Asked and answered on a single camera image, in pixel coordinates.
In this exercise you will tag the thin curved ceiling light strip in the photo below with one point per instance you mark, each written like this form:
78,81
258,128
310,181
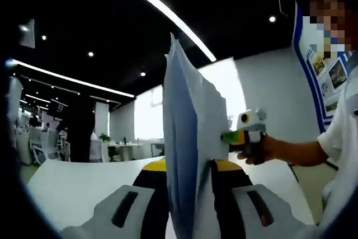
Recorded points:
72,80

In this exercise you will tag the group of white office chairs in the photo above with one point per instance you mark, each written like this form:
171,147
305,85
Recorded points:
47,144

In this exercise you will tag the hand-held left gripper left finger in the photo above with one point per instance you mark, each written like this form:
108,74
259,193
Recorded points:
112,213

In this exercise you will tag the ceiling air conditioner vent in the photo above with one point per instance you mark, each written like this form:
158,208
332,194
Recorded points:
27,33

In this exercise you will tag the white square pillar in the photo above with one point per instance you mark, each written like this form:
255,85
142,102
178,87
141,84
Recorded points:
15,96

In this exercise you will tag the green potted plant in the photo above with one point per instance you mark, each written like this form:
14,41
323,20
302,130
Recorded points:
104,137

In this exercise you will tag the wide curved ceiling light strip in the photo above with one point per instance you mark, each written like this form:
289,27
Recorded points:
167,12

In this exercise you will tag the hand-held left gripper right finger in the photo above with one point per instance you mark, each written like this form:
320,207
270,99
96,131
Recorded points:
251,211

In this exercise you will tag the white table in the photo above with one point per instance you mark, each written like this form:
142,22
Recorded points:
84,183

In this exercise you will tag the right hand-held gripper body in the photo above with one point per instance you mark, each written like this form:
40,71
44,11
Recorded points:
251,122

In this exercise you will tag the person's right hand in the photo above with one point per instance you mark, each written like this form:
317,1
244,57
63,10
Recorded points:
260,150

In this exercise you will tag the blue and white wall poster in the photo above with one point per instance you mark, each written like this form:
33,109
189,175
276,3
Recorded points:
310,62

